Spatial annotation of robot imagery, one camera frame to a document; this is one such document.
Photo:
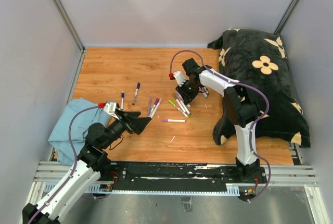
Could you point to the black floral pillow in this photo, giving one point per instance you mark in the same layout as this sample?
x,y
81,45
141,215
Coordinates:
x,y
258,58

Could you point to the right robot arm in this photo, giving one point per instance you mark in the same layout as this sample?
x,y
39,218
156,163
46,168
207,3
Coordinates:
x,y
241,106

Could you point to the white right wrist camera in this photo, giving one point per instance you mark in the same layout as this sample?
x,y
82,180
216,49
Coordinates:
x,y
179,77

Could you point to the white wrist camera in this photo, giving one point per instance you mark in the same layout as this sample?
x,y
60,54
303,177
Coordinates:
x,y
110,107
179,77

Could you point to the small blue cap marker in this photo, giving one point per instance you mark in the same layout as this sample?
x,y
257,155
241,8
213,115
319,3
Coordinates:
x,y
122,100

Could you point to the aluminium frame rails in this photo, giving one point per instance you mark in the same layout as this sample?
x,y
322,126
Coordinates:
x,y
291,196

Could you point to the light green cap marker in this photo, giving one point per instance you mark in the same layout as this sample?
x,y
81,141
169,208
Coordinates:
x,y
181,111

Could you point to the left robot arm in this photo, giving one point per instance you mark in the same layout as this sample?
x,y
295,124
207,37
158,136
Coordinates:
x,y
90,164

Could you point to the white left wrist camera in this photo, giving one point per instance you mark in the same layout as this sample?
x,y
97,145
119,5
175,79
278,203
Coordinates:
x,y
110,107

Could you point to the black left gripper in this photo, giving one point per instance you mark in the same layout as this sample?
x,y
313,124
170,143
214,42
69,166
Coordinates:
x,y
137,124

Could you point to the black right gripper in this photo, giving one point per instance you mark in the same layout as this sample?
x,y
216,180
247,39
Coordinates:
x,y
187,97

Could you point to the light blue cloth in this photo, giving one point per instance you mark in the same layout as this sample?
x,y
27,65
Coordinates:
x,y
71,128

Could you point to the navy cap marker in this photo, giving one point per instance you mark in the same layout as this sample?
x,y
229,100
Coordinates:
x,y
136,93

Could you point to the pink cap lying marker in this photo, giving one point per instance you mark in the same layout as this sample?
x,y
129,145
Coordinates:
x,y
174,120

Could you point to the beige cap marker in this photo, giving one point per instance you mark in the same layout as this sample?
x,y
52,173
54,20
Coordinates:
x,y
156,108

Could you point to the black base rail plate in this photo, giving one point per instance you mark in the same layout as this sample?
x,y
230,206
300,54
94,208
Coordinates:
x,y
178,177

